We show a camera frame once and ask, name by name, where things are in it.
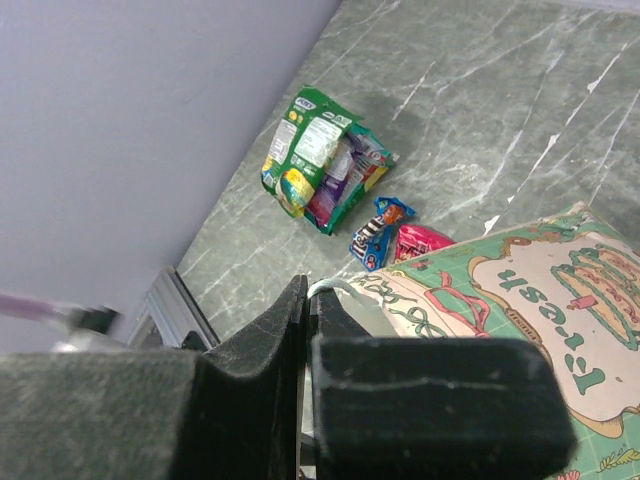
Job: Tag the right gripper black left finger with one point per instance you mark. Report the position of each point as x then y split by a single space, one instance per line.
232 412

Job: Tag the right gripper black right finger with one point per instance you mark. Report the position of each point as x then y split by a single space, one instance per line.
418 408

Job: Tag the blue snack packet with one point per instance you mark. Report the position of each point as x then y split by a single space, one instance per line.
370 242

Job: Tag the red snack packet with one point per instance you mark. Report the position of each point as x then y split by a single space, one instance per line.
415 240

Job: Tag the green printed paper bag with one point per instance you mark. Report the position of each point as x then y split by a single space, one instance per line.
567 284

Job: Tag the green yellow snack box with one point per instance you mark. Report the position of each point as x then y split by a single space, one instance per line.
302 147

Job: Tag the green snack packet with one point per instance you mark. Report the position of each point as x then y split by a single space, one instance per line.
372 161

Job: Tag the aluminium extrusion rail frame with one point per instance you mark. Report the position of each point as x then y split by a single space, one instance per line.
170 317

